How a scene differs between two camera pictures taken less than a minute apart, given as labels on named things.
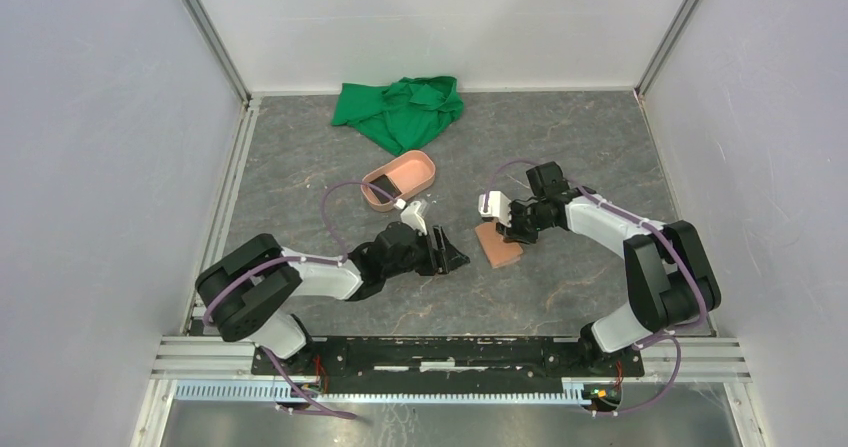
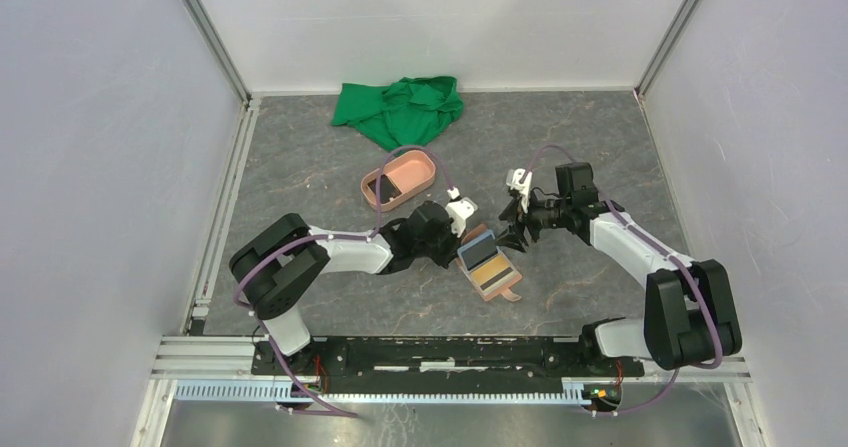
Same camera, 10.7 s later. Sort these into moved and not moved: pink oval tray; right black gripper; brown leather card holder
Moved: brown leather card holder
Not moved: right black gripper; pink oval tray
